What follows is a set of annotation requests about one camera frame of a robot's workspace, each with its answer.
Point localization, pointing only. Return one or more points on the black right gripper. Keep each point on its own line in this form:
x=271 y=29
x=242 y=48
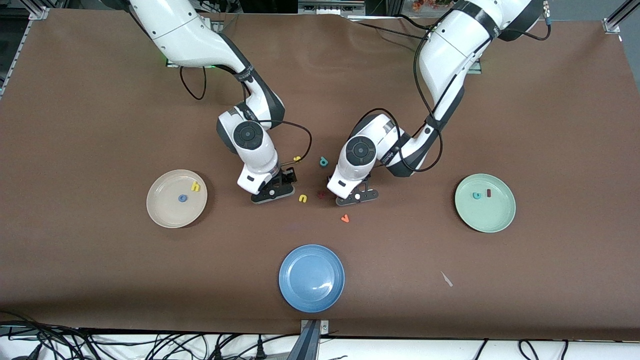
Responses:
x=286 y=176

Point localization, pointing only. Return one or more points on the yellow letter h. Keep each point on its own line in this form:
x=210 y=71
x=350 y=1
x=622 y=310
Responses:
x=193 y=187

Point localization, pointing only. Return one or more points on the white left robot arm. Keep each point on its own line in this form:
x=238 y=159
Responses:
x=450 y=50

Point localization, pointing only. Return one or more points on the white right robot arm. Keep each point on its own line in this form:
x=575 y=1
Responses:
x=190 y=35

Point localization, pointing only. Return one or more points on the blue plate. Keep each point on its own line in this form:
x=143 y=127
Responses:
x=311 y=278

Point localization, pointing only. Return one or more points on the beige brown plate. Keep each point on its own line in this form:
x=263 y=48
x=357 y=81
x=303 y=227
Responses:
x=167 y=212

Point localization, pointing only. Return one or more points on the black power plug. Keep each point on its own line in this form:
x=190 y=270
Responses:
x=260 y=350
x=218 y=352

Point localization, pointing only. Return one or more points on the grey power strip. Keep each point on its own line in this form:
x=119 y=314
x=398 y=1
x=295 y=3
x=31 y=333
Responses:
x=330 y=6

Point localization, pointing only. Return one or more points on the grey tape scrap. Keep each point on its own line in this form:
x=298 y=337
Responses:
x=446 y=279

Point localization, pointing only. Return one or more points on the pale green plate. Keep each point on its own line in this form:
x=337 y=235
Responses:
x=487 y=215

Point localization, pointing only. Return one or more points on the brown table cover sheet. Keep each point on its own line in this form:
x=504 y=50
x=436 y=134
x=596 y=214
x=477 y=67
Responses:
x=100 y=275

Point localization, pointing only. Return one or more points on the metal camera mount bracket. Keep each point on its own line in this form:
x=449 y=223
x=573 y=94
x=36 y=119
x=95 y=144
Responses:
x=311 y=345

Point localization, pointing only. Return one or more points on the aluminium frame profile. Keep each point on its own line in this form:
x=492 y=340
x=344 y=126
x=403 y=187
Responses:
x=39 y=12
x=611 y=25

